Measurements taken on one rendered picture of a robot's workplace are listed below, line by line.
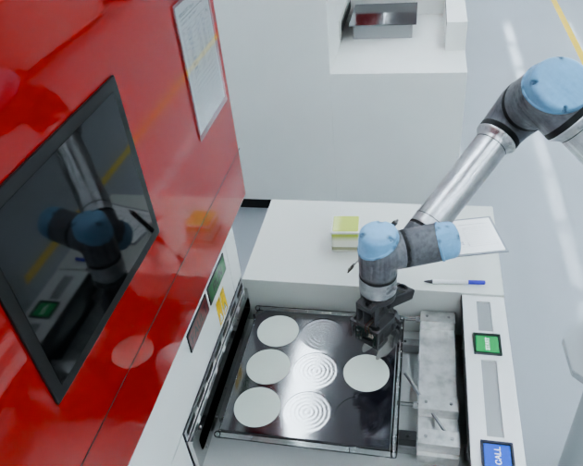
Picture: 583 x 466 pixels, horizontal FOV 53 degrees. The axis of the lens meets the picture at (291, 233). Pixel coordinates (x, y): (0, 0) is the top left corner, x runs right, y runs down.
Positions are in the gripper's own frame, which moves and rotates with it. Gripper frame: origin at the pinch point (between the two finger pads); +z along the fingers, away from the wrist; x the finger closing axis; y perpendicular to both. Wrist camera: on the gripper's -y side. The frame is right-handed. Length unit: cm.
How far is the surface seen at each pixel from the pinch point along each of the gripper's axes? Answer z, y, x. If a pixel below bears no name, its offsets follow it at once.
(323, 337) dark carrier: 1.4, 4.2, -14.0
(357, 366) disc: 1.2, 6.5, -2.4
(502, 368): -4.8, -7.0, 24.2
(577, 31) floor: 91, -454, -111
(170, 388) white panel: -18.5, 43.3, -16.1
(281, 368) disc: 1.3, 17.1, -15.6
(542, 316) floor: 91, -121, 0
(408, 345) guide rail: 6.5, -9.3, 0.9
